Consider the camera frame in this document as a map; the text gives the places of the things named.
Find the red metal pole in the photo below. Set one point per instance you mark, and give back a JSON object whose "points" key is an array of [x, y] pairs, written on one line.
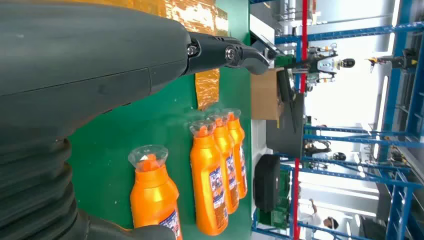
{"points": [[304, 33]]}

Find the yellow tape patch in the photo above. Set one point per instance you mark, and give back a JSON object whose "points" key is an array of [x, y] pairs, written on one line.
{"points": [[198, 16]]}

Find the blue metal rack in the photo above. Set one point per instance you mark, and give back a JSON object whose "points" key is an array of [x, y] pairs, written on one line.
{"points": [[348, 33]]}

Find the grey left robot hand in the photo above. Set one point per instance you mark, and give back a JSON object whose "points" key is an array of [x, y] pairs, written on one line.
{"points": [[82, 66]]}

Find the white humanoid robot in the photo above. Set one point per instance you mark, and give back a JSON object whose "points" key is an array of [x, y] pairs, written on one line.
{"points": [[326, 64], [319, 149]]}

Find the black carrying case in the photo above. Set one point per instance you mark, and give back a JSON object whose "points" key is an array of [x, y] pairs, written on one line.
{"points": [[266, 182]]}

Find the brown cardboard box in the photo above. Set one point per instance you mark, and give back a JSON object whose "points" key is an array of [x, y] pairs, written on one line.
{"points": [[265, 96]]}

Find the orange detergent bottle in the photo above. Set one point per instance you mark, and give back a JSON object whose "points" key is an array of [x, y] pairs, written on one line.
{"points": [[202, 185], [224, 142], [154, 198], [236, 136]]}

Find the person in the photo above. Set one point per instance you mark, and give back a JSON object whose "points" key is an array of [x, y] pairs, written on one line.
{"points": [[314, 218]]}

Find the green plastic crate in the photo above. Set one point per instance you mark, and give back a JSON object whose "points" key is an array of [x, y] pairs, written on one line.
{"points": [[276, 215]]}

